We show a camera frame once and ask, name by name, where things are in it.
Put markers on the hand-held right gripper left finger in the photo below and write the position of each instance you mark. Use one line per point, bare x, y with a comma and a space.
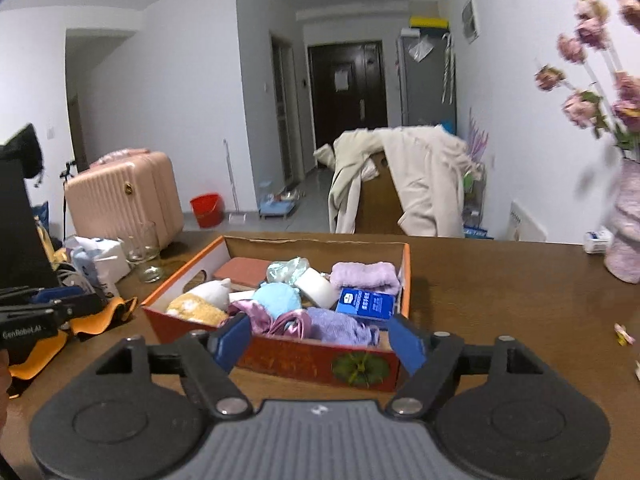
232, 338

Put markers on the red bucket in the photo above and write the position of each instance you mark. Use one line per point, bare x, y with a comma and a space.
206, 210

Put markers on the red and beige sponge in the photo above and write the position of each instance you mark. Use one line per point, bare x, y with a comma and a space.
242, 271

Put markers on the purple towel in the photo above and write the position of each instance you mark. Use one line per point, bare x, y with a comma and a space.
340, 327

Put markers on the small blue stand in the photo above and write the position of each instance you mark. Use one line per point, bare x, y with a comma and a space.
277, 206

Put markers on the lavender bouquet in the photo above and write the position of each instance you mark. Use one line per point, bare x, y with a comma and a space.
477, 137

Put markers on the white mop stick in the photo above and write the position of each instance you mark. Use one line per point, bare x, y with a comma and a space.
231, 185

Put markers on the white foam roll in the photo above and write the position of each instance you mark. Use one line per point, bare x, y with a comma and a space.
315, 287

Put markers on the mottled purple vase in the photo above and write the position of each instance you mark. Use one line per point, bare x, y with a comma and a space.
625, 230

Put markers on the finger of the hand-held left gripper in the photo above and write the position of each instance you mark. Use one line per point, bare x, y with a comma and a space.
57, 294
82, 304

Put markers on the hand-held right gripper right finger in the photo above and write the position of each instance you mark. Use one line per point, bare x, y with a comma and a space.
406, 345

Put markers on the light blue plush pad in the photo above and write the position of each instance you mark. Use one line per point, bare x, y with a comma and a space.
277, 300

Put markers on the orange elastic band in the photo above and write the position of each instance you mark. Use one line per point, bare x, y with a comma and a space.
37, 360
107, 315

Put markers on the white paper notice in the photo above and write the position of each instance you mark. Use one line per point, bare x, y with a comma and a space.
341, 81

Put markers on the yellow box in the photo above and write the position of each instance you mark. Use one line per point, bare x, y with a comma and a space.
428, 22

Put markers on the dried pink flowers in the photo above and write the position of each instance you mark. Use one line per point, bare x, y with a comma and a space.
580, 107

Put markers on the yellow and white plush toy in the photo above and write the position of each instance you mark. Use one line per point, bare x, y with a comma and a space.
197, 307

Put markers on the thin black stand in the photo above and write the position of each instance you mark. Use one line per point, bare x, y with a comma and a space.
66, 175

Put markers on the dark hat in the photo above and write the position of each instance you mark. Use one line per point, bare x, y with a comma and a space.
25, 147

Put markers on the pink suitcase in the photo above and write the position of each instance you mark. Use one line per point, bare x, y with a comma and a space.
125, 195

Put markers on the dark brown door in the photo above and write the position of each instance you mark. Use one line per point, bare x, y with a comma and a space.
370, 110

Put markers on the small storage rack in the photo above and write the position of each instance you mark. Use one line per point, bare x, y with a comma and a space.
475, 205

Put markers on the black paper bag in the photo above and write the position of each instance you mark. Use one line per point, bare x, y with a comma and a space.
20, 235

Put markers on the clear plastic bag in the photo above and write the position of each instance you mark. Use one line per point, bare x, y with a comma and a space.
420, 49

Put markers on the blue and white plastic package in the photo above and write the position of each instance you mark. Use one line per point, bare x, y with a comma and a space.
102, 262

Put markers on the red cardboard box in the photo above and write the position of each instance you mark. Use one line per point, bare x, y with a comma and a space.
300, 360

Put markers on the cream coat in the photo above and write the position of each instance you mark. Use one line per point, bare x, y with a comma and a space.
430, 180

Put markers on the small yellow candy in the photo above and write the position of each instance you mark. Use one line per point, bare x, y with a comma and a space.
625, 334

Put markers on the pink satin scrunchie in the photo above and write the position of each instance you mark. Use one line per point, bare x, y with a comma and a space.
292, 322
250, 312

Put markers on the grey side door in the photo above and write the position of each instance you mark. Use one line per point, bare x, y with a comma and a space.
285, 110

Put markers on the white wall panel box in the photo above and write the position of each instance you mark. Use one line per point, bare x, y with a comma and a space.
470, 17

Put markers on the clear glass cup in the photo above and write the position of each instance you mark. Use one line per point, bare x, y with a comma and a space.
145, 255

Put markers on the blue tissue pack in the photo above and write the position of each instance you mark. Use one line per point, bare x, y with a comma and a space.
365, 304

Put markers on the clear umbrella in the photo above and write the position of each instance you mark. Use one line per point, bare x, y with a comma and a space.
448, 70

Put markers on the lavender fluffy headband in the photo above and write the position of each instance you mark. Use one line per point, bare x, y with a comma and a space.
365, 275

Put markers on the brown chair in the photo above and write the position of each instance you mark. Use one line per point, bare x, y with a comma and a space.
377, 200

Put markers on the white flat board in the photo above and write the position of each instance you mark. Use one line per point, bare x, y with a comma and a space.
527, 222

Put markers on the grey fridge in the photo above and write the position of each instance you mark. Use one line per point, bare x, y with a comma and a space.
425, 90

